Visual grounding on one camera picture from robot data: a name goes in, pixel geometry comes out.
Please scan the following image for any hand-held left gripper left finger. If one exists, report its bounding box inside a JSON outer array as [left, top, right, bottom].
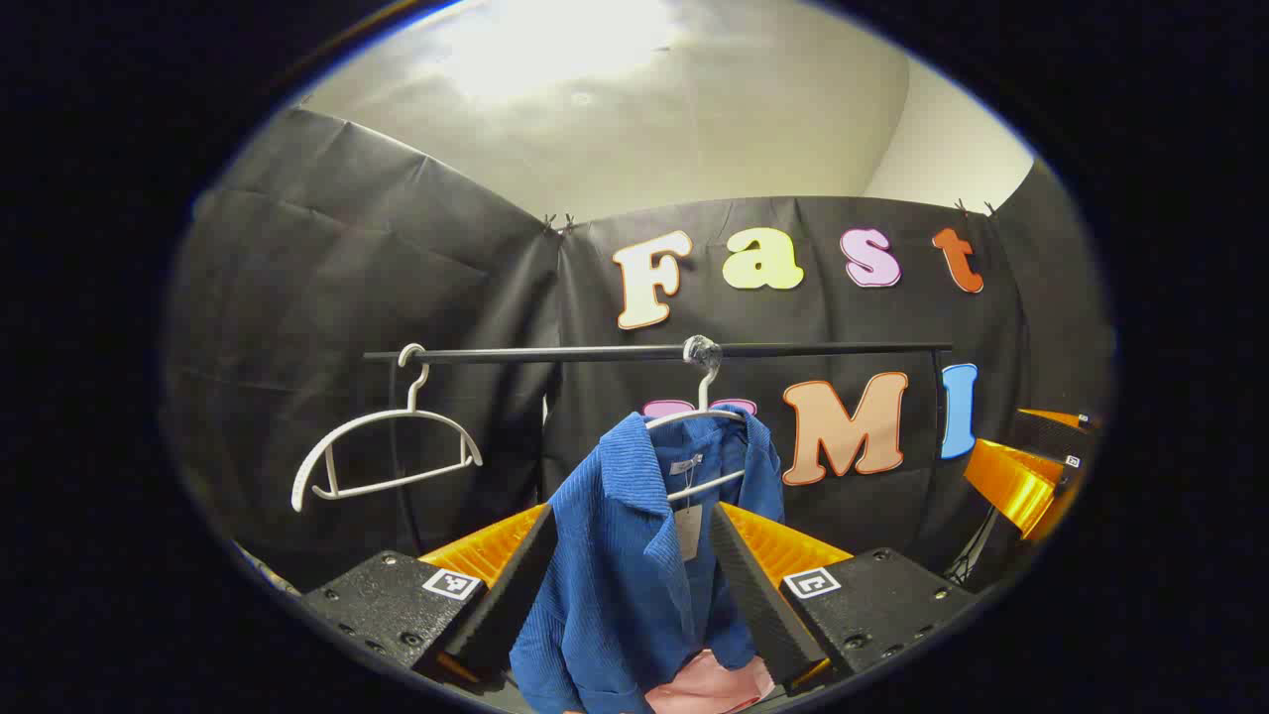
[[300, 503, 558, 685]]

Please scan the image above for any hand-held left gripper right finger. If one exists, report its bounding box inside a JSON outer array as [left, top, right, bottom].
[[709, 501, 982, 695]]

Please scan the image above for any blue corduroy shirt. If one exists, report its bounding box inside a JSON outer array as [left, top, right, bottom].
[[509, 405, 786, 714]]

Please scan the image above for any pink laundry hamper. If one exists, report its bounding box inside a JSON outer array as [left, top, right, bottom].
[[644, 650, 776, 714]]

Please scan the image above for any white clothes hanger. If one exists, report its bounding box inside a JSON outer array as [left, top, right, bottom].
[[290, 343, 485, 514], [644, 337, 750, 502]]

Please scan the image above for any black clothes rack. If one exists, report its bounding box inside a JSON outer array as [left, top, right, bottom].
[[363, 341, 955, 566]]

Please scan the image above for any black backdrop cloth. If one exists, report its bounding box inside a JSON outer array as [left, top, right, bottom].
[[164, 107, 1116, 596]]

